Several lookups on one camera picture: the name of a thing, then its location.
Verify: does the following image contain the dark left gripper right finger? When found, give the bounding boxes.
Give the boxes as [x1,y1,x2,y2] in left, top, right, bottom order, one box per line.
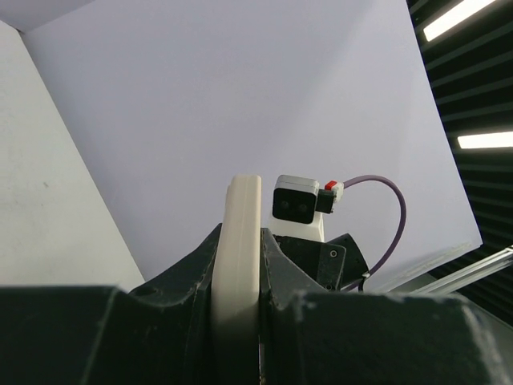
[263,290,512,384]

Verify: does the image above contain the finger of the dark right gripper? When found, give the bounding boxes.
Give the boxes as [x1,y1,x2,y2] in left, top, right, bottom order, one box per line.
[127,222,224,312]

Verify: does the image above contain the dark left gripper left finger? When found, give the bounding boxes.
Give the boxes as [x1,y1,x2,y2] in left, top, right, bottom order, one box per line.
[1,286,219,384]

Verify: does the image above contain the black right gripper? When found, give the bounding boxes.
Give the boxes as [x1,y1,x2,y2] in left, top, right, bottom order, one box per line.
[260,228,369,309]

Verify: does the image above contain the beige phone case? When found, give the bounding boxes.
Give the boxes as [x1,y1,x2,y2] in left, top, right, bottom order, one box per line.
[211,174,261,384]

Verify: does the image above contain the ceiling light strip lower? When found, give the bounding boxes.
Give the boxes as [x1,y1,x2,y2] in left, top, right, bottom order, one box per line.
[457,131,513,149]

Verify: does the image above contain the ceiling light strip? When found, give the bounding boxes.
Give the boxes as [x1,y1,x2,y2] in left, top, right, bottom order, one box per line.
[422,0,496,42]
[457,131,513,149]

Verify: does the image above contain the ceiling light strip upper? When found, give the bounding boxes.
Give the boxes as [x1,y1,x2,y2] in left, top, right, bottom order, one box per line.
[422,0,496,42]

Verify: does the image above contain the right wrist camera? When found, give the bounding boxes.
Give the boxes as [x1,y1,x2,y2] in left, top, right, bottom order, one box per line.
[269,175,344,242]

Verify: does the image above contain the aluminium table edge rail right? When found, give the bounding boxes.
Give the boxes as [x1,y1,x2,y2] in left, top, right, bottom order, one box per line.
[391,245,512,295]

